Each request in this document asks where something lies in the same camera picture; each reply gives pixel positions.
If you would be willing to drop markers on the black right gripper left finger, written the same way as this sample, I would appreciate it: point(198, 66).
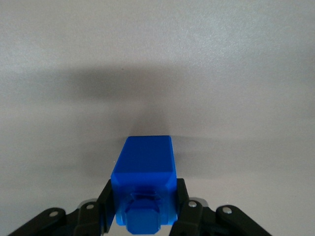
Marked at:
point(81, 218)

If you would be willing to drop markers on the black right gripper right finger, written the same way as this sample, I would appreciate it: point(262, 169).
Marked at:
point(197, 218)

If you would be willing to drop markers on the blue plastic insert part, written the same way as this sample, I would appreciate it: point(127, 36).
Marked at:
point(145, 167)

